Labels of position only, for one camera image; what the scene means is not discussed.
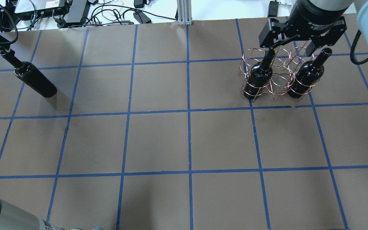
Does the aluminium frame post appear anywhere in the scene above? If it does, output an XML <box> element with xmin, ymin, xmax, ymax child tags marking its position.
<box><xmin>177</xmin><ymin>0</ymin><xmax>193</xmax><ymax>25</ymax></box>

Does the copper wire wine basket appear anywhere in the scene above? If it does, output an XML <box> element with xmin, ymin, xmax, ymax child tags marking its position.
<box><xmin>238</xmin><ymin>46</ymin><xmax>315</xmax><ymax>101</ymax></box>

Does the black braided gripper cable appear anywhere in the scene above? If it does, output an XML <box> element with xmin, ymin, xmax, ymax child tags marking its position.
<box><xmin>350</xmin><ymin>30</ymin><xmax>368</xmax><ymax>65</ymax></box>

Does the dark wine bottle being moved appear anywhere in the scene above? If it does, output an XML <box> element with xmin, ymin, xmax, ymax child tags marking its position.
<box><xmin>0</xmin><ymin>50</ymin><xmax>57</xmax><ymax>98</ymax></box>

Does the dark wine bottle in basket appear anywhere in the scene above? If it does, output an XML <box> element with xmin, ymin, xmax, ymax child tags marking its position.
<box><xmin>243</xmin><ymin>51</ymin><xmax>273</xmax><ymax>101</ymax></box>

